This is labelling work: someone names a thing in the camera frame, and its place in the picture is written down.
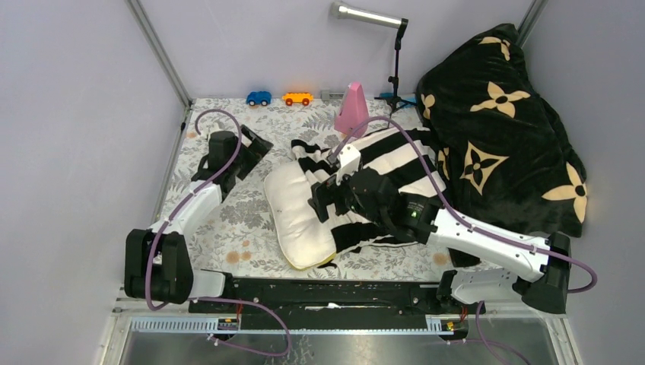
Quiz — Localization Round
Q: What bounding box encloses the white yellow pillow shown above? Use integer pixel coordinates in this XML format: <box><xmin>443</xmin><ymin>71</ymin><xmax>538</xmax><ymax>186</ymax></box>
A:
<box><xmin>263</xmin><ymin>161</ymin><xmax>336</xmax><ymax>271</ymax></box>

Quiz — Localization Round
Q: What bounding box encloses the black white striped pillow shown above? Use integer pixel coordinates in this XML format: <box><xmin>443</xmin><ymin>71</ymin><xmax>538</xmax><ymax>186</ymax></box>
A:
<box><xmin>291</xmin><ymin>128</ymin><xmax>437</xmax><ymax>254</ymax></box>

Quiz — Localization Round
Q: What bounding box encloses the pink metronome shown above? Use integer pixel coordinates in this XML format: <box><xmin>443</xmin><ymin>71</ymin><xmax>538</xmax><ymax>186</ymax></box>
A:
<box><xmin>334</xmin><ymin>81</ymin><xmax>369</xmax><ymax>138</ymax></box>

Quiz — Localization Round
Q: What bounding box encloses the silver flashlight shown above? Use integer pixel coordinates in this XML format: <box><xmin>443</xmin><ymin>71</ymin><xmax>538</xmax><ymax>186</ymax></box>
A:
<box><xmin>330</xmin><ymin>1</ymin><xmax>408</xmax><ymax>113</ymax></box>

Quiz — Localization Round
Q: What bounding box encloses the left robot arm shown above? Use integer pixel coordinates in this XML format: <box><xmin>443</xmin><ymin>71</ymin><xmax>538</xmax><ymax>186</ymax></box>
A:
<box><xmin>124</xmin><ymin>125</ymin><xmax>273</xmax><ymax>313</ymax></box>

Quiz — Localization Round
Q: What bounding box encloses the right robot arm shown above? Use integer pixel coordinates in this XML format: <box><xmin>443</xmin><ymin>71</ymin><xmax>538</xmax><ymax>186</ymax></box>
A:
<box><xmin>309</xmin><ymin>168</ymin><xmax>570</xmax><ymax>314</ymax></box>

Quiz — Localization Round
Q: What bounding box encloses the blue toy car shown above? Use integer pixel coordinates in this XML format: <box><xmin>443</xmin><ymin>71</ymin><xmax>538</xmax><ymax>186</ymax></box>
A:
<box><xmin>246</xmin><ymin>90</ymin><xmax>272</xmax><ymax>106</ymax></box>

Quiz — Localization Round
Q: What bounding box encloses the orange toy car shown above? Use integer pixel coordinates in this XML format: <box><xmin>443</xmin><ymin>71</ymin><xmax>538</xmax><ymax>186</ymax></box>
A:
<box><xmin>281</xmin><ymin>93</ymin><xmax>314</xmax><ymax>106</ymax></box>

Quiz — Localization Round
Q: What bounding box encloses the floral patterned table cloth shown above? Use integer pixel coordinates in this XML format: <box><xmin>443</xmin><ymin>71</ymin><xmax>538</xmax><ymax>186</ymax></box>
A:
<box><xmin>160</xmin><ymin>98</ymin><xmax>454</xmax><ymax>281</ymax></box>

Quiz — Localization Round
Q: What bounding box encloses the black floral patterned blanket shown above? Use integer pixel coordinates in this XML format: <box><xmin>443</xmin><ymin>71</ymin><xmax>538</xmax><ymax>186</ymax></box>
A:
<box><xmin>415</xmin><ymin>24</ymin><xmax>588</xmax><ymax>237</ymax></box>

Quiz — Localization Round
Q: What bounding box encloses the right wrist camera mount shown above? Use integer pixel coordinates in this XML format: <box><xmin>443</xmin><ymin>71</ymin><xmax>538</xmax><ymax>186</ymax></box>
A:
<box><xmin>335</xmin><ymin>144</ymin><xmax>361</xmax><ymax>186</ymax></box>

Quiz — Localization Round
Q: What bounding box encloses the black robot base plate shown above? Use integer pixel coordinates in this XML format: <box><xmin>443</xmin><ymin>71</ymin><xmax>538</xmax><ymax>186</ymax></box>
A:
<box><xmin>189</xmin><ymin>278</ymin><xmax>477</xmax><ymax>332</ymax></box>

